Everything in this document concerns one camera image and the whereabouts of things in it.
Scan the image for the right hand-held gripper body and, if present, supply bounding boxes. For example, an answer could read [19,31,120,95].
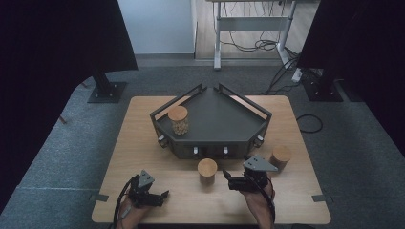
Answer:
[236,155,279,194]

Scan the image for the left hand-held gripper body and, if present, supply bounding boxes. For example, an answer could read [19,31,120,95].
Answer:
[128,169,160,210]

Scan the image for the glass jar of brown balls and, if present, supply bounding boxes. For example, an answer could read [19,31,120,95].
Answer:
[197,157,219,187]

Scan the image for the glass jar of red contents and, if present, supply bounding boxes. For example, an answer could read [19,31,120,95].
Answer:
[268,145,292,172]

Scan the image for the dark grey corner rack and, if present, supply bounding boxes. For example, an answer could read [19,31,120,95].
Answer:
[149,83,273,160]

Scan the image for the glass jar of pale seeds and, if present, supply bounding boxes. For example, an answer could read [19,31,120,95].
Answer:
[167,105,190,136]

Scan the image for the person's right hand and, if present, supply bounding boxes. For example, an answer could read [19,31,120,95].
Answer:
[240,180,276,215]

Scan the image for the grey tape strip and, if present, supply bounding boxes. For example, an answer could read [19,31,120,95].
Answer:
[88,192,110,203]

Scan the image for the black stand base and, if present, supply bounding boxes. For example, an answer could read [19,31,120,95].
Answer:
[87,71,128,104]
[300,68,345,103]

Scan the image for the white power strip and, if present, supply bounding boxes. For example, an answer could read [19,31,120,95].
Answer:
[290,67,304,84]

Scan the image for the black curtain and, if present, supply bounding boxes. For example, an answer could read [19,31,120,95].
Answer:
[0,0,139,215]
[296,0,405,157]

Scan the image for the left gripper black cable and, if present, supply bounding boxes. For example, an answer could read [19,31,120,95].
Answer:
[112,176,139,229]

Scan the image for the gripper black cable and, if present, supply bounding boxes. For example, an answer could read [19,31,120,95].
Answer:
[247,175,277,225]
[112,176,139,229]

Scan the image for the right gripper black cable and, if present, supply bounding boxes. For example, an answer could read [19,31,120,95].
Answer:
[247,175,277,225]

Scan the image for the black cable loop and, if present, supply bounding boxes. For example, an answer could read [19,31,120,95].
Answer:
[295,113,325,135]

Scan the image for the bundle of black cables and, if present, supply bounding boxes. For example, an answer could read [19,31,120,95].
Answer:
[219,0,304,96]

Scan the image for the white metal desk frame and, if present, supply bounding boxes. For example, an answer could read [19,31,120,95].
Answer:
[205,0,299,71]

